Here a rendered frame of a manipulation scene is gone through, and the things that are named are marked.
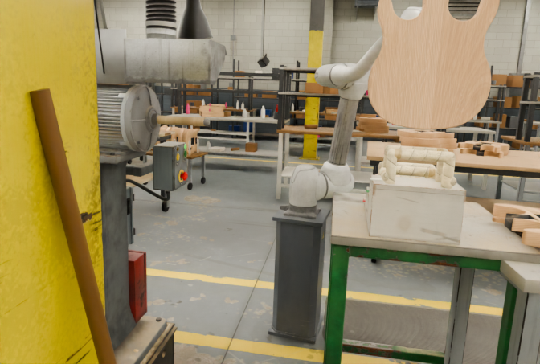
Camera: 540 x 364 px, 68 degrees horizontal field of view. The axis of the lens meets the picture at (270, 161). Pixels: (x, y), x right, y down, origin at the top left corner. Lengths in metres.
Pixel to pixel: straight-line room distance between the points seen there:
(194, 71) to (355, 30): 11.33
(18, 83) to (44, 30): 0.08
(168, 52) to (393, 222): 0.90
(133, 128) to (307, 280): 1.28
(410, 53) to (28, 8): 1.03
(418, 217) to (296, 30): 11.51
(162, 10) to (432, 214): 1.08
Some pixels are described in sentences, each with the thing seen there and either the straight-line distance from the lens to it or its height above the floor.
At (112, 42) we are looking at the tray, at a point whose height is 1.52.
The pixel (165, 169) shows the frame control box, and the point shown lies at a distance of 1.82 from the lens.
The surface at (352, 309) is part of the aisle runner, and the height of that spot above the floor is 0.00.
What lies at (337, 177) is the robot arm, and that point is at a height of 0.91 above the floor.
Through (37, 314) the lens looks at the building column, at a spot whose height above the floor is 1.09.
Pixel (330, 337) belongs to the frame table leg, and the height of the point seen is 0.57.
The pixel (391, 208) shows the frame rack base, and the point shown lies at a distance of 1.31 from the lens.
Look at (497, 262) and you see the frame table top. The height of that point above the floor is 0.89.
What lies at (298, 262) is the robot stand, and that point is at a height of 0.46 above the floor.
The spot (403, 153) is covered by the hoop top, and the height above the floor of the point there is 1.20.
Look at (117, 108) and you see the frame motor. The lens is 1.54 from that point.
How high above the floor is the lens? 1.37
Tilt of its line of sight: 10 degrees down
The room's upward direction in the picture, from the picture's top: 2 degrees clockwise
